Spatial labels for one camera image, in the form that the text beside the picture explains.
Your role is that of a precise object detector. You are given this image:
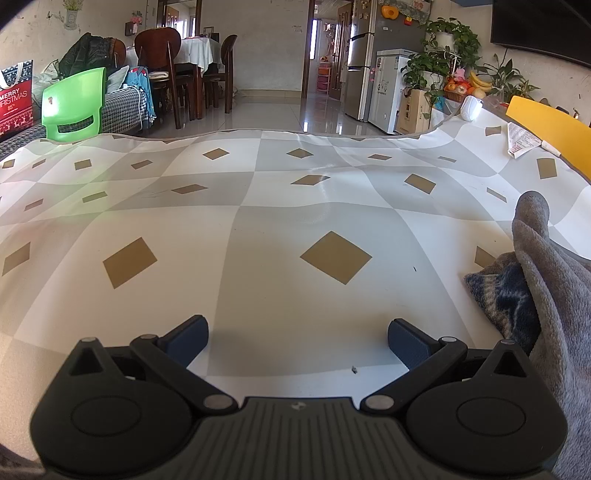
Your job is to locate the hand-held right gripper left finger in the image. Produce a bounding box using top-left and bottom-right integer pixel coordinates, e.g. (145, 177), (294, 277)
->
(68, 315), (238, 415)

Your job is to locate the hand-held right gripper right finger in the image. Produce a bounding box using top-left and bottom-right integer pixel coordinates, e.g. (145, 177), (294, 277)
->
(361, 318), (532, 414)

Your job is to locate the blue patterned knit cloth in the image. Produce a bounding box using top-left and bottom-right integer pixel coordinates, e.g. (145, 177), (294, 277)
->
(464, 251), (543, 356)

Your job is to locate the diamond pattern table mat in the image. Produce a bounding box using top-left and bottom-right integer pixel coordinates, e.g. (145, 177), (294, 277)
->
(0, 108), (591, 480)

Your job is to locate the plain grey fleece garment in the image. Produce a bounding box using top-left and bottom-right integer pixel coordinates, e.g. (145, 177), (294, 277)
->
(510, 190), (591, 480)

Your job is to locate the cardboard box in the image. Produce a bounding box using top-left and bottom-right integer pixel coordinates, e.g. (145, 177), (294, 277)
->
(396, 88), (435, 136)

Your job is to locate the cloth covered side table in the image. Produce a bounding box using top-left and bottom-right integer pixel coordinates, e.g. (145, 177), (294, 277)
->
(429, 95), (462, 130)

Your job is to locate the white paper slip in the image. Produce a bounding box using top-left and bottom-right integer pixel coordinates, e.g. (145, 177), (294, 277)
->
(505, 121), (543, 160)

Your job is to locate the white chest freezer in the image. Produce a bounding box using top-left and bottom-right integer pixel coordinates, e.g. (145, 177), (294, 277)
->
(368, 48), (419, 136)

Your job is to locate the yellow chair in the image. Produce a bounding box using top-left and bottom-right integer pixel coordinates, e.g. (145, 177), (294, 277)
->
(505, 95), (591, 183)

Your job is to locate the teal clothing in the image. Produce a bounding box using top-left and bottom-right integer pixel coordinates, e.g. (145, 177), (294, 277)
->
(122, 66), (158, 125)

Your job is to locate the green plastic chair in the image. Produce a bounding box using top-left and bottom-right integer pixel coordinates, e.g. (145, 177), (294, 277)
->
(41, 67), (108, 144)

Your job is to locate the pale green cushion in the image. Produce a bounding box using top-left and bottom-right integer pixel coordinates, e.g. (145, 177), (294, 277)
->
(30, 60), (63, 112)
(106, 65), (131, 93)

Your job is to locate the green potted plant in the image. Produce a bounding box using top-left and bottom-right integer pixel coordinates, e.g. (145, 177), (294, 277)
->
(401, 51), (446, 118)
(422, 18), (483, 70)

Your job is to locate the orange storage rack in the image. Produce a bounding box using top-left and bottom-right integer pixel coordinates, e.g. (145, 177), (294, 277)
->
(316, 55), (332, 95)

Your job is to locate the long leaf potted plant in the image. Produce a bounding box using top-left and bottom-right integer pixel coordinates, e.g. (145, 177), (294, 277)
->
(480, 48), (541, 102)

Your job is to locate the silver refrigerator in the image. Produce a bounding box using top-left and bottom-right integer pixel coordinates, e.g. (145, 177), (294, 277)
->
(344, 0), (428, 121)

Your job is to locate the red printed gift bag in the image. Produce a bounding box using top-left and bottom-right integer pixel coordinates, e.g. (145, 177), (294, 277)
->
(0, 59), (37, 141)

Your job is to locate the dining table with white cloth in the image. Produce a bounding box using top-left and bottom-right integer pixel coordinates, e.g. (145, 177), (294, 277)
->
(124, 37), (222, 121)

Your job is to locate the dark green jacket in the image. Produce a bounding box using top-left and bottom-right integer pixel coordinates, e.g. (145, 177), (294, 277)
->
(59, 32), (127, 79)

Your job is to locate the black wall television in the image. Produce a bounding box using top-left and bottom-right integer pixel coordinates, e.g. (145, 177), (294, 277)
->
(490, 0), (591, 70)

